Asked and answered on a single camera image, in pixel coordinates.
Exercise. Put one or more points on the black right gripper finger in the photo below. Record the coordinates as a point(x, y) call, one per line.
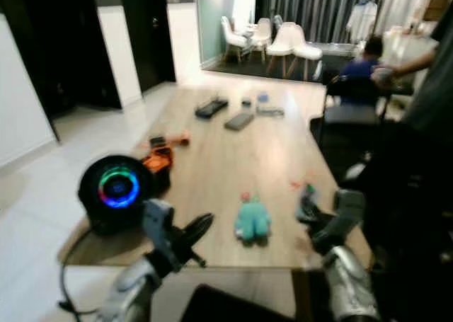
point(306, 221)
point(320, 210)

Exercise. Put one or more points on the green-capped key with orange loop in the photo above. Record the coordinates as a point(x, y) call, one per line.
point(308, 193)

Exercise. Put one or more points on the teal plush toy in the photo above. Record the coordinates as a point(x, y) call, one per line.
point(253, 221)

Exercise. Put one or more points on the black robot body part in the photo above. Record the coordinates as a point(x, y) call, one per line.
point(230, 306)

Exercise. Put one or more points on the wooden table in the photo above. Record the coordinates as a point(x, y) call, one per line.
point(226, 159)

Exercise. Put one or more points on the orange and black tool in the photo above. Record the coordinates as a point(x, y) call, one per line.
point(158, 159)

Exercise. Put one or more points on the small orange piece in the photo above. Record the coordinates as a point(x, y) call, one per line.
point(182, 138)

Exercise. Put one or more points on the standing person in dark clothes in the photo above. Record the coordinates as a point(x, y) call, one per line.
point(414, 166)

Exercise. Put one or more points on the flat grey packet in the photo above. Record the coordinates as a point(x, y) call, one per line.
point(270, 111)

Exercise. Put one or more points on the black office chair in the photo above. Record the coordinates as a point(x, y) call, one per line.
point(354, 101)

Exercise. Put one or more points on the flat grey case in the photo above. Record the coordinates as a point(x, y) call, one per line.
point(239, 121)

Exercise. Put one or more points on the black remote control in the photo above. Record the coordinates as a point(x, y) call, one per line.
point(211, 107)

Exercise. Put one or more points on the small blue-capped bottle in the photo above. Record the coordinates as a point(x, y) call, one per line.
point(262, 98)

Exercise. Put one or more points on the small dark cup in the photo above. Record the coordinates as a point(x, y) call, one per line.
point(247, 102)

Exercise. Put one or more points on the seated person in blue shirt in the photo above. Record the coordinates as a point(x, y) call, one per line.
point(361, 67)

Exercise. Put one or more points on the white dining chair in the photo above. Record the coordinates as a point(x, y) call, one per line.
point(294, 44)
point(262, 32)
point(232, 37)

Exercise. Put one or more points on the white hanging garment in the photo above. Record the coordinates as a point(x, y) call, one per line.
point(362, 19)

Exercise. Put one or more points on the dark door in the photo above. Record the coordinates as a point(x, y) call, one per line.
point(64, 53)
point(147, 32)

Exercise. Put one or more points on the grey curtain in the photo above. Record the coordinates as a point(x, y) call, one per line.
point(315, 7)

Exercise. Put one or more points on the light grey right wrist camera mount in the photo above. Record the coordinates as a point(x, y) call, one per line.
point(352, 207)

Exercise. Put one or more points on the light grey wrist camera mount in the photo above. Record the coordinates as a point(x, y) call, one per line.
point(352, 207)
point(159, 223)

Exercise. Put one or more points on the light grey left wrist camera mount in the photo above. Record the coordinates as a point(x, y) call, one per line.
point(159, 223)

